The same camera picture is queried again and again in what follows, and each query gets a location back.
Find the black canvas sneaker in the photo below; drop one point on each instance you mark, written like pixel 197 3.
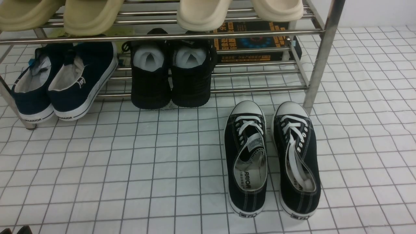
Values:
pixel 294 138
pixel 247 165

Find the silver metal shoe rack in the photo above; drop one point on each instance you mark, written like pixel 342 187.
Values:
pixel 326 31

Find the black high-top shoe right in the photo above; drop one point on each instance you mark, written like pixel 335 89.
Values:
pixel 192 64

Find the black high-top shoe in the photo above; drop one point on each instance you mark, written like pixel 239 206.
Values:
pixel 149 62
pixel 192 64

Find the black high-top shoe left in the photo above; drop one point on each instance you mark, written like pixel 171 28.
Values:
pixel 149 62

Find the white grid floor cloth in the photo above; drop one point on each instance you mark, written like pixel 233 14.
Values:
pixel 121 170

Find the cream slipper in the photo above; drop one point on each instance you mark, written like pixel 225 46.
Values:
pixel 202 15
pixel 278 10

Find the cream slipper far right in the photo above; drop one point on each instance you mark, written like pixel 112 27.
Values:
pixel 278 10

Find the navy canvas shoe right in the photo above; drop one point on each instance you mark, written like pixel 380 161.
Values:
pixel 86 68

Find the navy canvas shoe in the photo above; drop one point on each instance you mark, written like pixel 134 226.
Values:
pixel 30 88
pixel 86 68

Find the olive slipper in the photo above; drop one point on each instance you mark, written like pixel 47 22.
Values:
pixel 90 17
pixel 23 15

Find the navy canvas shoe left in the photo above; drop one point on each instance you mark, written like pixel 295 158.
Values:
pixel 30 88

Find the olive slipper far left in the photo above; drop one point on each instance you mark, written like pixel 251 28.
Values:
pixel 23 15

